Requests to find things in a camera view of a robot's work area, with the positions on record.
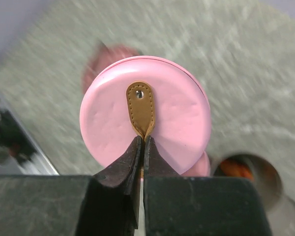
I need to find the pink cylindrical lunch container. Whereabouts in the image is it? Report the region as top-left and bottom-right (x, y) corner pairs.
(182, 152), (210, 177)

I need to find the grey round lid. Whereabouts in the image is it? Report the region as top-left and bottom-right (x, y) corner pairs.
(266, 195), (295, 236)

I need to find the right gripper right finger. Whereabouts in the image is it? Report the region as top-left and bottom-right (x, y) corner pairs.
(144, 137), (272, 236)

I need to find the pink round lid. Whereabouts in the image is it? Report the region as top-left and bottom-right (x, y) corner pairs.
(80, 56), (211, 175)

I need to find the pink scalloped dotted plate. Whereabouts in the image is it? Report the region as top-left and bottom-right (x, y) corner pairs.
(81, 42), (142, 94)

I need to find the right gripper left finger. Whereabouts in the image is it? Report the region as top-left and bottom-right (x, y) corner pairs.
(0, 137), (142, 236)

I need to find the grey cylindrical lunch container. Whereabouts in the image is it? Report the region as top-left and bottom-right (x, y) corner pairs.
(211, 152), (283, 209)

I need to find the orange carrot piece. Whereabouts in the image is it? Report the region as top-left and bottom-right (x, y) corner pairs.
(219, 159), (254, 181)

